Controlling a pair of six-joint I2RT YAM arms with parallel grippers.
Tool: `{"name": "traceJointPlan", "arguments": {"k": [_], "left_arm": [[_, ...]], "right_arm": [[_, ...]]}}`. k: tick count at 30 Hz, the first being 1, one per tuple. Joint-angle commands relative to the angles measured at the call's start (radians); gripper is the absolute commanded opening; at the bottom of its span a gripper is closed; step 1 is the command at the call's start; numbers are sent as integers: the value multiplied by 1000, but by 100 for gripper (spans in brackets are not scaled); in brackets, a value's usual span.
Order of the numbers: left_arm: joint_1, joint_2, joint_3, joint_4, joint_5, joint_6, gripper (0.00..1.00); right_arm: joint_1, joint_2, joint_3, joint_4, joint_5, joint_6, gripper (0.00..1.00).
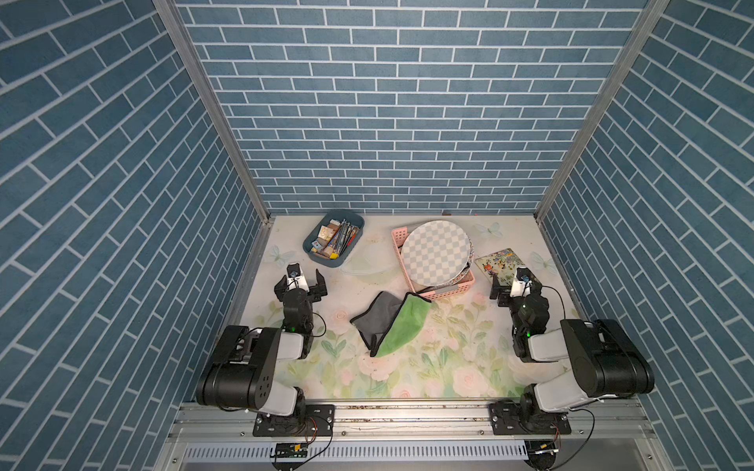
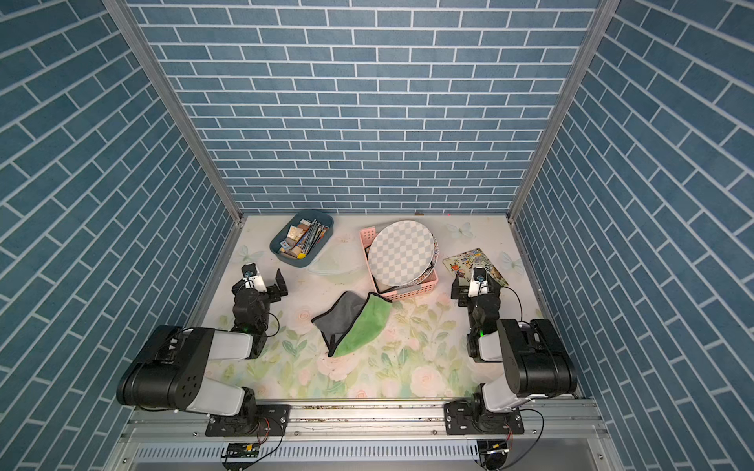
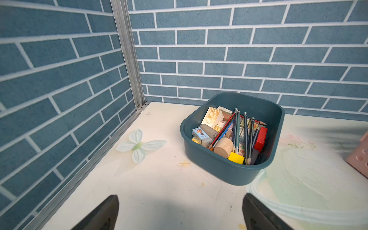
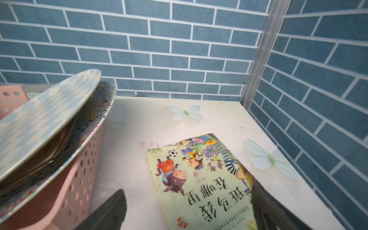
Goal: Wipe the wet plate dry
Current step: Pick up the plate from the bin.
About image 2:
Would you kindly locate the items in teal tray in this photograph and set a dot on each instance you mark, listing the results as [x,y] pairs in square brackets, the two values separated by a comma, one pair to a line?
[301,239]

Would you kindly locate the pink plastic basket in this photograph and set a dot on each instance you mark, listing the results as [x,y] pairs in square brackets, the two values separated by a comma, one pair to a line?
[427,282]

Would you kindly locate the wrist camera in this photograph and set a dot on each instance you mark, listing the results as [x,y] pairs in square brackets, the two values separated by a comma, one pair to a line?
[479,284]
[252,280]

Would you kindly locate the circuit board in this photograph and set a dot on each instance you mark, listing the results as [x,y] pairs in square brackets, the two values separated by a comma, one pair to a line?
[243,451]
[492,455]

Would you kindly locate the floral table mat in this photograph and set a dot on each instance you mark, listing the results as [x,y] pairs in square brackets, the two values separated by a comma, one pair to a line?
[421,353]

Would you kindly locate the round checkered plate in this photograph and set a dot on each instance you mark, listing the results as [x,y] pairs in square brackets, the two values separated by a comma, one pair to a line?
[400,253]

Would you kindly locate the right circuit board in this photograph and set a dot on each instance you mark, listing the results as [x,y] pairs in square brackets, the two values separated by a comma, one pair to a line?
[492,455]

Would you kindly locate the teal tray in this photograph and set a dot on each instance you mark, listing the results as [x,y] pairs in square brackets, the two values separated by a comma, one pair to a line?
[309,214]

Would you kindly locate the green grey microfibre cloth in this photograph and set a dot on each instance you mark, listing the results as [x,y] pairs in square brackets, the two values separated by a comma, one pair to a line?
[353,322]

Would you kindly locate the round colourful patterned plate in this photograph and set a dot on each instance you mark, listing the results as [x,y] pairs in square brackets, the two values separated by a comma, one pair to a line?
[435,253]

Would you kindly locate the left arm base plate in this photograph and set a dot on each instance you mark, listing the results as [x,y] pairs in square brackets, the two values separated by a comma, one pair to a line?
[262,420]

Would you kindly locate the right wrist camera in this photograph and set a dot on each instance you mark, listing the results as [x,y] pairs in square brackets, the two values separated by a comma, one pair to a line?
[479,284]

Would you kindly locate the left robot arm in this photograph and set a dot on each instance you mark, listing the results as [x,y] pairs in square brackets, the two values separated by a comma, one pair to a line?
[168,372]

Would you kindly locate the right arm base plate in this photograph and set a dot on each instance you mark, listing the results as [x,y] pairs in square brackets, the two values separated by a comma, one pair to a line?
[464,418]

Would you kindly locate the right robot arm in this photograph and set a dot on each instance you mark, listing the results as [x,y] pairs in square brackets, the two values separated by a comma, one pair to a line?
[534,359]

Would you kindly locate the left circuit board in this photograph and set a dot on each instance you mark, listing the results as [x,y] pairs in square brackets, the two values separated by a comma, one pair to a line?
[243,451]

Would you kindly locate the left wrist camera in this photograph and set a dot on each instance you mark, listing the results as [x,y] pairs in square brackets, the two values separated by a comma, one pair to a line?
[252,280]

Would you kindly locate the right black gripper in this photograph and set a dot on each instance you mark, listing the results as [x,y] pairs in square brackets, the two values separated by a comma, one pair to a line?
[475,297]

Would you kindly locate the aluminium rail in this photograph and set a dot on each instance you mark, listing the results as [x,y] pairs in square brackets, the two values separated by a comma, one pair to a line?
[312,420]

